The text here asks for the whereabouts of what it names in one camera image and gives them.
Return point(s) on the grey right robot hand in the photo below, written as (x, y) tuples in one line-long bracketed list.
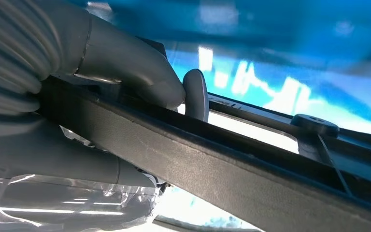
[(124, 57)]

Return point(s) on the blue metal shelf rack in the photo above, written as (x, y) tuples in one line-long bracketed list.
[(268, 25)]

